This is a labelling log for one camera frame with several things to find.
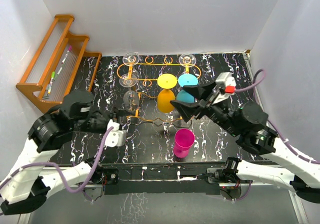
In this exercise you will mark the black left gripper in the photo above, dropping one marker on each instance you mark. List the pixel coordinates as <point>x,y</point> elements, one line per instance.
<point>116,114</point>

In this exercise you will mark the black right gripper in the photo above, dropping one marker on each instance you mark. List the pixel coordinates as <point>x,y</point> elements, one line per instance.
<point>201,93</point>

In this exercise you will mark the clear wine glass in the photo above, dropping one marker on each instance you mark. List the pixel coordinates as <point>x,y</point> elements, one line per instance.
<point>131,98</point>
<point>131,59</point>
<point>187,61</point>

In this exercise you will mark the orange plastic goblet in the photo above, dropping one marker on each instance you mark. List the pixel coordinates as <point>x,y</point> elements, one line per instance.
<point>167,82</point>

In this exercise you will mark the pink plastic goblet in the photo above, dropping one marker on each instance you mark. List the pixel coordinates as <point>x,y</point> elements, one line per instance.
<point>183,141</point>

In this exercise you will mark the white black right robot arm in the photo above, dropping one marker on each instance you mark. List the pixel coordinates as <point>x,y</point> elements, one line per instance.
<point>248,124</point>

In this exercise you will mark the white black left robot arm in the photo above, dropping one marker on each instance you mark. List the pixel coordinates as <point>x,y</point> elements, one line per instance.
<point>34,178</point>

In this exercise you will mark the orange wooden shelf rack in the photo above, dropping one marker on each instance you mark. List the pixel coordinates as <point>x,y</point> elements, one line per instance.
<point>78,72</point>

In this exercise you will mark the green capped marker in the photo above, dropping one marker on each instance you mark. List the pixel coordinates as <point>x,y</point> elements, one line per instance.
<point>52,78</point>

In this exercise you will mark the purple capped marker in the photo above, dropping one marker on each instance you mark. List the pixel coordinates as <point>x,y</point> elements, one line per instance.
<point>66,55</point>

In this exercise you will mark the gold wire glass rack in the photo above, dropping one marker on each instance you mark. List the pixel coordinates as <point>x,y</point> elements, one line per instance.
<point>147,72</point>

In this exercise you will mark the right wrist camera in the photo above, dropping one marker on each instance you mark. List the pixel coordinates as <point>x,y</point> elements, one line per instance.
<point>226,87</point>

